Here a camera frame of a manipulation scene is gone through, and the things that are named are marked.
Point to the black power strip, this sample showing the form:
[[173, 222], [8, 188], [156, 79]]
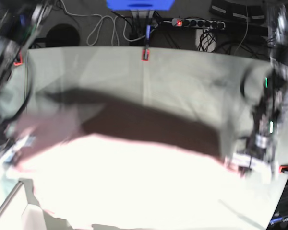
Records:
[[198, 24]]

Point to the red clamp top centre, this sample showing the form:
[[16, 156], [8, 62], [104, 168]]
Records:
[[145, 54]]

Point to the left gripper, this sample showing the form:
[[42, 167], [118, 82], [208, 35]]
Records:
[[268, 170]]

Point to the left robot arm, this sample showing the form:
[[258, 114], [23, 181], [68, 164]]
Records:
[[270, 111]]

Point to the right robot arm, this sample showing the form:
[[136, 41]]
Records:
[[19, 27]]

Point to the red clamp left corner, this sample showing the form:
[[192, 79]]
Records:
[[19, 60]]

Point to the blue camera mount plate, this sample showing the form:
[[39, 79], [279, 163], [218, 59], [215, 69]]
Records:
[[120, 5]]

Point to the pink printed t-shirt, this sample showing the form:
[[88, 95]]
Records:
[[122, 165]]

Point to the white bin bottom left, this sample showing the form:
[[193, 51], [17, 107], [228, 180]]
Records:
[[16, 213]]

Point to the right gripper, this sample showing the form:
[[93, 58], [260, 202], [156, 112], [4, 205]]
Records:
[[9, 149]]

